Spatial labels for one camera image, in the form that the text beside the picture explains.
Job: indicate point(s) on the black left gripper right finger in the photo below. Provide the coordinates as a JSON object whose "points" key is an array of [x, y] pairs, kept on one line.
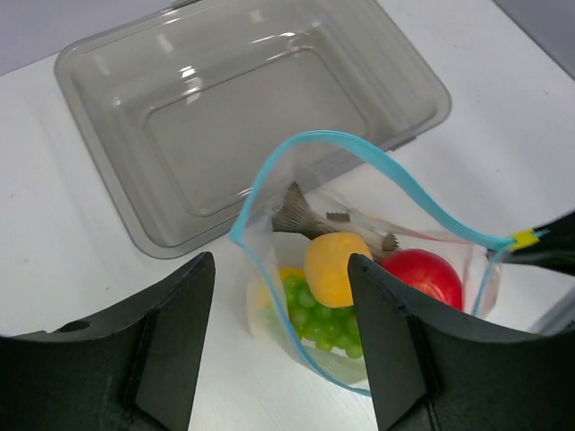
{"points": [[431, 367]]}

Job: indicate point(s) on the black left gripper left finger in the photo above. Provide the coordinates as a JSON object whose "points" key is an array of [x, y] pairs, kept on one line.
{"points": [[132, 366]]}

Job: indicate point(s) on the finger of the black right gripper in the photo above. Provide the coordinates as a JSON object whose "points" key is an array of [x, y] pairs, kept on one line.
{"points": [[549, 246]]}

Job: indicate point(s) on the red toy tomato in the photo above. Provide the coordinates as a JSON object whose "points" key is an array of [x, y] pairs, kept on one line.
{"points": [[428, 273]]}

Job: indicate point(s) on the green toy grapes bunch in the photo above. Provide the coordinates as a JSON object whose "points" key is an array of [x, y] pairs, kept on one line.
{"points": [[328, 328]]}

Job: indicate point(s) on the orange toy fruit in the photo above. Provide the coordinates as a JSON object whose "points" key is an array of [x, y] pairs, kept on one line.
{"points": [[326, 267]]}

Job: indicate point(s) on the grey toy fish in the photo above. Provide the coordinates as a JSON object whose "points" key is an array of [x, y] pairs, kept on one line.
{"points": [[296, 216]]}

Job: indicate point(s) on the clear zip top bag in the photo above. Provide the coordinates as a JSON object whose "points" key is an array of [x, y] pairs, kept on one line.
{"points": [[320, 198]]}

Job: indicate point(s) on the clear grey plastic tray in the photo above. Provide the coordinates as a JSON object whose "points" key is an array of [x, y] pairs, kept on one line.
{"points": [[180, 109]]}

